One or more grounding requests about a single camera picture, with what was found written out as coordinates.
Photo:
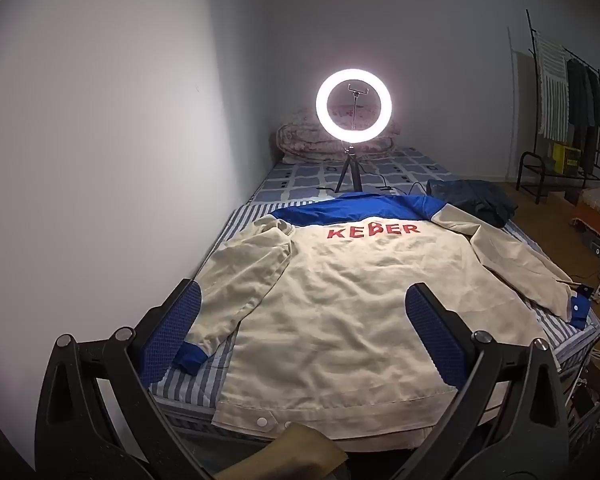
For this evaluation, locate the blue checkered bed sheet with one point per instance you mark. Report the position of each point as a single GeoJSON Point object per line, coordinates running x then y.
{"type": "Point", "coordinates": [290, 180]}

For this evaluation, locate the beige and blue jacket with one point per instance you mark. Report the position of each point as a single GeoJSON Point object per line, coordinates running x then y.
{"type": "Point", "coordinates": [330, 300]}

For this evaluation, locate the black clothes rack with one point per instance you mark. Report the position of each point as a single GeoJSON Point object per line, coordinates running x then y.
{"type": "Point", "coordinates": [521, 170]}

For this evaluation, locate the blue white striped blanket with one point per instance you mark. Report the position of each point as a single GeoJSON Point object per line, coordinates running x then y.
{"type": "Point", "coordinates": [200, 385]}

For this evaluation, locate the dark hanging garment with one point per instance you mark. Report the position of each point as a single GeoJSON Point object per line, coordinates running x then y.
{"type": "Point", "coordinates": [577, 100]}
{"type": "Point", "coordinates": [596, 120]}

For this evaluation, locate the striped hanging towel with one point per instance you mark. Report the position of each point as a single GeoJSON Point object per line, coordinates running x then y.
{"type": "Point", "coordinates": [550, 90]}

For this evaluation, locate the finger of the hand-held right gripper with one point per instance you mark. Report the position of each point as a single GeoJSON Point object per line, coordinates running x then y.
{"type": "Point", "coordinates": [585, 290]}

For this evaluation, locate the black tripod stand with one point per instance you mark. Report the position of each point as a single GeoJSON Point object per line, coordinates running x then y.
{"type": "Point", "coordinates": [350, 170]}

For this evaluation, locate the black phone clamp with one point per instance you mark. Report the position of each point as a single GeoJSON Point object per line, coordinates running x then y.
{"type": "Point", "coordinates": [358, 88]}

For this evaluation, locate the tan fabric piece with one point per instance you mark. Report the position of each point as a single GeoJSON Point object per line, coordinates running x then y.
{"type": "Point", "coordinates": [290, 450]}

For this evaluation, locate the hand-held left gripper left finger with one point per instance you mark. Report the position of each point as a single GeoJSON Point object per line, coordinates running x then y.
{"type": "Point", "coordinates": [172, 330]}

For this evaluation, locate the yellow box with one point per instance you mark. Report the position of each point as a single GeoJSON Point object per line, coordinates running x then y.
{"type": "Point", "coordinates": [565, 157]}

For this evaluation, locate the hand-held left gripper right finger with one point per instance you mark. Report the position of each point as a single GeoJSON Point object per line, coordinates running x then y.
{"type": "Point", "coordinates": [435, 340]}

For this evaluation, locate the dark blue cloth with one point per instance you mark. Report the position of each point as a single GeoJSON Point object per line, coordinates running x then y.
{"type": "Point", "coordinates": [475, 200]}

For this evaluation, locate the folded floral quilt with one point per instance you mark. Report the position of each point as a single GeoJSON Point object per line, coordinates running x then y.
{"type": "Point", "coordinates": [300, 142]}

